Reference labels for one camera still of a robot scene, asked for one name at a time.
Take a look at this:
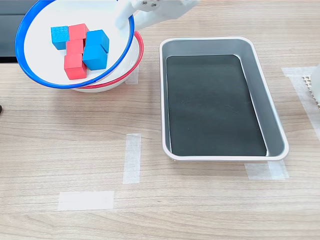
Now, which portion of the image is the small red cube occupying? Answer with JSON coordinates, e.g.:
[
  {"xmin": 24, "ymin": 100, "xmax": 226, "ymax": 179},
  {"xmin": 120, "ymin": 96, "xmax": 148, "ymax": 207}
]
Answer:
[
  {"xmin": 63, "ymin": 52, "xmax": 88, "ymax": 81},
  {"xmin": 67, "ymin": 23, "xmax": 90, "ymax": 42},
  {"xmin": 65, "ymin": 39, "xmax": 86, "ymax": 57}
]

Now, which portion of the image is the white plate blue rim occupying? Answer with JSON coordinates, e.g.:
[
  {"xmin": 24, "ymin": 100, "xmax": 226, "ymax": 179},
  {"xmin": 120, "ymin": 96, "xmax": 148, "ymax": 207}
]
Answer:
[{"xmin": 14, "ymin": 0, "xmax": 136, "ymax": 90}]

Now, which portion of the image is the small blue cube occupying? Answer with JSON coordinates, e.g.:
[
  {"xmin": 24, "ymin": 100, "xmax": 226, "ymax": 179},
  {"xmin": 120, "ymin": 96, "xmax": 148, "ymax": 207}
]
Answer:
[
  {"xmin": 82, "ymin": 44, "xmax": 109, "ymax": 72},
  {"xmin": 50, "ymin": 25, "xmax": 70, "ymax": 51},
  {"xmin": 85, "ymin": 29, "xmax": 110, "ymax": 54}
]

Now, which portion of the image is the white plate red rim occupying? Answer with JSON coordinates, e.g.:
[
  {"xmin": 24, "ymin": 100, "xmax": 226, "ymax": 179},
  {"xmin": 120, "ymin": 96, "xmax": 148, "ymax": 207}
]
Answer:
[{"xmin": 72, "ymin": 30, "xmax": 145, "ymax": 94}]

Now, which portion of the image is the white tape strip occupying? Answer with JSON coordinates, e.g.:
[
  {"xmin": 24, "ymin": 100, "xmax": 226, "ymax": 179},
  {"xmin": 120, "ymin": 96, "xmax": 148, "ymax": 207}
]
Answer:
[
  {"xmin": 124, "ymin": 66, "xmax": 139, "ymax": 85},
  {"xmin": 57, "ymin": 190, "xmax": 115, "ymax": 211},
  {"xmin": 122, "ymin": 133, "xmax": 142, "ymax": 185},
  {"xmin": 244, "ymin": 159, "xmax": 290, "ymax": 181}
]

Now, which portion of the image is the black tray mat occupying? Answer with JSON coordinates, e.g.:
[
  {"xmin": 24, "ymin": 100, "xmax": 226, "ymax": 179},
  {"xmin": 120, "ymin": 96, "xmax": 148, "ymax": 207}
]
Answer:
[{"xmin": 165, "ymin": 54, "xmax": 268, "ymax": 157}]

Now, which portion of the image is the steel tray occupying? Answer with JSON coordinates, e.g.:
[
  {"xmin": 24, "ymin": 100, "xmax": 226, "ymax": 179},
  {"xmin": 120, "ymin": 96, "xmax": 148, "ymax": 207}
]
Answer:
[{"xmin": 159, "ymin": 36, "xmax": 290, "ymax": 162}]

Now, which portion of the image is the pale tape sheet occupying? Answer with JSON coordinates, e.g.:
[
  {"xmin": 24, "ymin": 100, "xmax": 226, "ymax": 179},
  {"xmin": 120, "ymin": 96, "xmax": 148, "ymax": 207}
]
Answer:
[{"xmin": 280, "ymin": 66, "xmax": 320, "ymax": 141}]

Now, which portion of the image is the pale perforated base plate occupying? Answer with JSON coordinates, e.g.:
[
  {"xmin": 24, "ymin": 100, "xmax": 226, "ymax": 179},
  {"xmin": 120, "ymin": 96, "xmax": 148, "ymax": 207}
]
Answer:
[{"xmin": 300, "ymin": 74, "xmax": 320, "ymax": 111}]

